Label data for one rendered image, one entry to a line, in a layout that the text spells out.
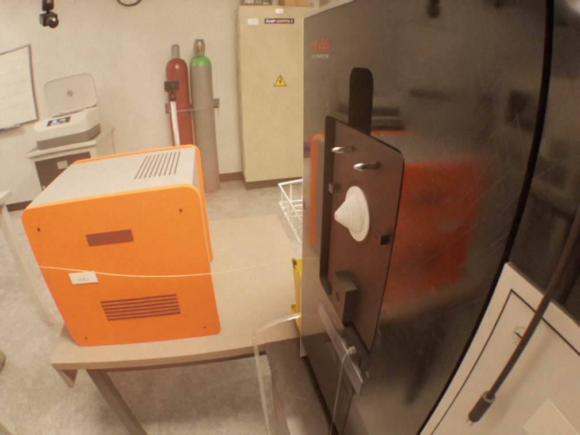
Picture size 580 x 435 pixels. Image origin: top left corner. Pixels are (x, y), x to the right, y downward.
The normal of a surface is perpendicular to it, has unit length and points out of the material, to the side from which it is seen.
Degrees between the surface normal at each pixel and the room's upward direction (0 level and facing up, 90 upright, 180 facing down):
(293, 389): 0
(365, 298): 90
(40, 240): 90
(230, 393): 0
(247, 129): 90
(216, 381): 0
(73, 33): 90
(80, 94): 105
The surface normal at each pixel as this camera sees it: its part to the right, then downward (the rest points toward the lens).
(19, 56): 0.25, 0.44
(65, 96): 0.24, 0.65
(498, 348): -0.97, 0.12
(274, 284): 0.00, -0.89
